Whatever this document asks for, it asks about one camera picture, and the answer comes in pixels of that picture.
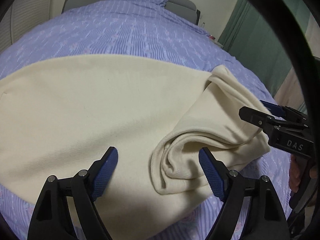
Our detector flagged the person's right hand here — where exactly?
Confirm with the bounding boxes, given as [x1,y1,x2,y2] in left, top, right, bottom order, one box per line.
[289,154,318,193]

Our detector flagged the beige curtain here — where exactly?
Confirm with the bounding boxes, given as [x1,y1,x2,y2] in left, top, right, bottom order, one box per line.
[274,15,319,114]

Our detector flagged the white nightstand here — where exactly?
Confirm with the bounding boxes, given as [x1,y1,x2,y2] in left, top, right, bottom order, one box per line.
[211,40,223,48]

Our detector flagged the white louvered wardrobe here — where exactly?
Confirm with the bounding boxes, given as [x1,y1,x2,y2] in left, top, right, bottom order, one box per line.
[1,0,51,51]

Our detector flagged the cream pants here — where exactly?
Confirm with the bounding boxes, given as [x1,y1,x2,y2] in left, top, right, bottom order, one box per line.
[1,55,270,239]

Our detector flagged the green curtain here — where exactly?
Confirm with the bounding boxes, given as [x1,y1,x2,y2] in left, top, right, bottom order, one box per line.
[219,0,292,96]

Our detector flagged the purple floral bed cover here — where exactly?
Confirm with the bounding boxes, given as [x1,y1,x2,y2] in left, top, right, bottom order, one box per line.
[1,0,291,239]

